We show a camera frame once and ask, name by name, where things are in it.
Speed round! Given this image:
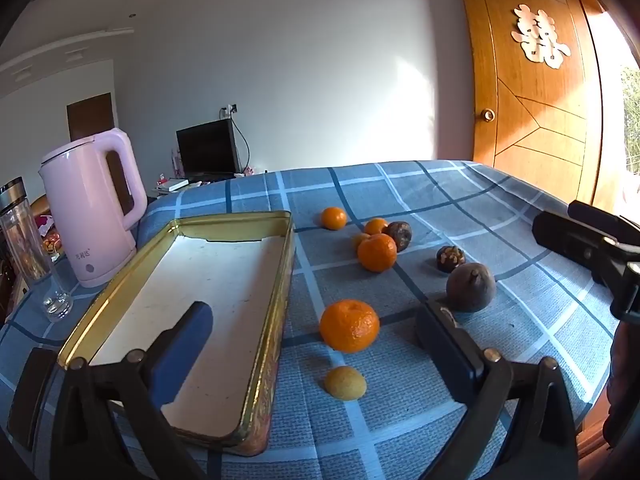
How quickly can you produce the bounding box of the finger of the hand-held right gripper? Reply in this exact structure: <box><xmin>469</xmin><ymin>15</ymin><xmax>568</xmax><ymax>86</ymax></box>
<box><xmin>531</xmin><ymin>211</ymin><xmax>640</xmax><ymax>323</ymax></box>
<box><xmin>568</xmin><ymin>201</ymin><xmax>640</xmax><ymax>251</ymax></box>

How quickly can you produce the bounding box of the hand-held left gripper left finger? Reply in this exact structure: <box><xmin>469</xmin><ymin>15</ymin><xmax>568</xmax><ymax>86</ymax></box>
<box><xmin>7</xmin><ymin>301</ymin><xmax>213</xmax><ymax>480</ymax></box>

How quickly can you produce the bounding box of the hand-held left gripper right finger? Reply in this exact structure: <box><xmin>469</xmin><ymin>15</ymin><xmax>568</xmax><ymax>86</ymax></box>
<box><xmin>414</xmin><ymin>301</ymin><xmax>581</xmax><ymax>480</ymax></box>

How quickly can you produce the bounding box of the gold metal tin box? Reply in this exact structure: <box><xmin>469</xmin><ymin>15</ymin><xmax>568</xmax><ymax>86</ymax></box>
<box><xmin>56</xmin><ymin>210</ymin><xmax>295</xmax><ymax>457</ymax></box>

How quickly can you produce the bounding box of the purple passion fruit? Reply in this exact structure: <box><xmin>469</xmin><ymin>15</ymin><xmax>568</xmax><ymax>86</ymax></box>
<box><xmin>445</xmin><ymin>262</ymin><xmax>497</xmax><ymax>314</ymax></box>

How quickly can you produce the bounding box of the cracked dark mangosteen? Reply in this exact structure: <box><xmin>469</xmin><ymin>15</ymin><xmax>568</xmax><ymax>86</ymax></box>
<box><xmin>435</xmin><ymin>245</ymin><xmax>467</xmax><ymax>274</ymax></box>

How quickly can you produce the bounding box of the dark whole mangosteen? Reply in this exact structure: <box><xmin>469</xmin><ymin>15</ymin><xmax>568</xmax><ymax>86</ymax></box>
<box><xmin>386</xmin><ymin>221</ymin><xmax>413</xmax><ymax>253</ymax></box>

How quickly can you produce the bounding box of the person's right hand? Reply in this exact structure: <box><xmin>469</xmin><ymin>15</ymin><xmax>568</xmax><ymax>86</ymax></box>
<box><xmin>606</xmin><ymin>320</ymin><xmax>640</xmax><ymax>451</ymax></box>

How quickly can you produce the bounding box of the orange wooden door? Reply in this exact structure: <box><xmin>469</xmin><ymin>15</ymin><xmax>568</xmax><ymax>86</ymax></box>
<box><xmin>451</xmin><ymin>0</ymin><xmax>626</xmax><ymax>211</ymax></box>

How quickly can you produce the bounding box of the sunlit window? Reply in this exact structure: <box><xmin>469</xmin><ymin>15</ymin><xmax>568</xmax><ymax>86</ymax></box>
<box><xmin>582</xmin><ymin>10</ymin><xmax>640</xmax><ymax>201</ymax></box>

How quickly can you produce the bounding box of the flat white box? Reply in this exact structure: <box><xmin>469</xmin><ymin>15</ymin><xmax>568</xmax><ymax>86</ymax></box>
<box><xmin>154</xmin><ymin>177</ymin><xmax>190</xmax><ymax>195</ymax></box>

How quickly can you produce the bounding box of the blue plaid tablecloth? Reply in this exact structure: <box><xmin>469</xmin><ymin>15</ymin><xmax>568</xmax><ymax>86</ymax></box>
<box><xmin>0</xmin><ymin>160</ymin><xmax>621</xmax><ymax>480</ymax></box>

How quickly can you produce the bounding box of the pink electric kettle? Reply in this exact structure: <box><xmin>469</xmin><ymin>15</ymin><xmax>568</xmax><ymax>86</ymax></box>
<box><xmin>38</xmin><ymin>127</ymin><xmax>149</xmax><ymax>289</ymax></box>

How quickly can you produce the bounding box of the glass water bottle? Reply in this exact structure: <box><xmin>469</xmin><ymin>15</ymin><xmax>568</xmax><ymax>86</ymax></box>
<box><xmin>0</xmin><ymin>176</ymin><xmax>74</xmax><ymax>323</ymax></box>

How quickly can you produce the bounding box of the white paper door decoration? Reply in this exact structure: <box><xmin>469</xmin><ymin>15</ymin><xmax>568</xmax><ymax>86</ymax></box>
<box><xmin>511</xmin><ymin>4</ymin><xmax>572</xmax><ymax>69</ymax></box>

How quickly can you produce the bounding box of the black television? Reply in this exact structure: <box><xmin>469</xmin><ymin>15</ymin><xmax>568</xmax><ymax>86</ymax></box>
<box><xmin>175</xmin><ymin>118</ymin><xmax>238</xmax><ymax>181</ymax></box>

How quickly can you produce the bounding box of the brown leather sofa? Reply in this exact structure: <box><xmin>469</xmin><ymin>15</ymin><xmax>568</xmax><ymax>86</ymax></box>
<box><xmin>30</xmin><ymin>194</ymin><xmax>53</xmax><ymax>221</ymax></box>

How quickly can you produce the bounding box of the dark brown door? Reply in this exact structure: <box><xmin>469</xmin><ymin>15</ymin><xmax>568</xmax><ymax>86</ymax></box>
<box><xmin>66</xmin><ymin>92</ymin><xmax>117</xmax><ymax>143</ymax></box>

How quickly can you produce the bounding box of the black power cable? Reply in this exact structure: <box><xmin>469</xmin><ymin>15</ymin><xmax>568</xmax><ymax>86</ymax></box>
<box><xmin>227</xmin><ymin>110</ymin><xmax>251</xmax><ymax>173</ymax></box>

